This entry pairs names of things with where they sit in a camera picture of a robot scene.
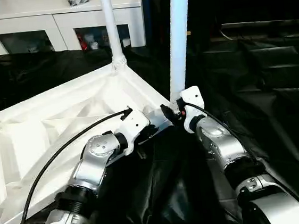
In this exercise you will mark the small red bottle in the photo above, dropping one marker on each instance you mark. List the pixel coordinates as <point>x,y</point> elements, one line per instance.
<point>82,42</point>

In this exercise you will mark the black work mat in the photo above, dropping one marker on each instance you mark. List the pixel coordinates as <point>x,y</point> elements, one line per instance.
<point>266,105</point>

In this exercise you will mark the white plastic table top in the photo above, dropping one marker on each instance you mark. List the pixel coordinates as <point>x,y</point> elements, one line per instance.
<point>43,123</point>

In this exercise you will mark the white plastic table leg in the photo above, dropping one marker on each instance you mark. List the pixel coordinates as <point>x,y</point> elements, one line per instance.
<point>179,34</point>
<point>111,25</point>

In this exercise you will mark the white glass-door cabinet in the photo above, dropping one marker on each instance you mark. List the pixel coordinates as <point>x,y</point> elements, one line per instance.
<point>38,22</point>

